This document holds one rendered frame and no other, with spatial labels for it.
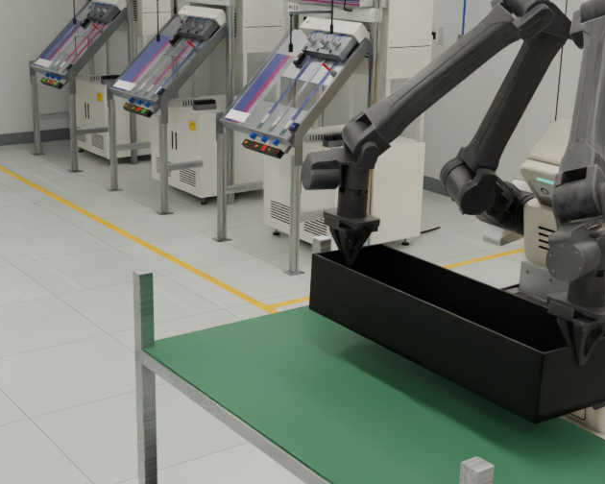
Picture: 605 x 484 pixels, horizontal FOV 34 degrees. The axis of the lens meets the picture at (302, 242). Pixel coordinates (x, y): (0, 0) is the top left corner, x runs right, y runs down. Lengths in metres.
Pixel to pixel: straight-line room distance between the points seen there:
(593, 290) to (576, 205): 0.13
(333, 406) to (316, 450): 0.16
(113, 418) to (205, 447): 0.42
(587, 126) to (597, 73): 0.11
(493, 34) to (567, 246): 0.54
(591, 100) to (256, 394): 0.73
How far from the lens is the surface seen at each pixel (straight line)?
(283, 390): 1.75
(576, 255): 1.42
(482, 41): 1.84
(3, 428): 3.81
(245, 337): 1.97
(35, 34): 8.91
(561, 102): 6.43
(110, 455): 3.56
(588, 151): 1.52
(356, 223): 1.86
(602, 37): 1.68
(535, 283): 2.01
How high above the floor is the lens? 1.69
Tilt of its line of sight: 17 degrees down
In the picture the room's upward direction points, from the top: 1 degrees clockwise
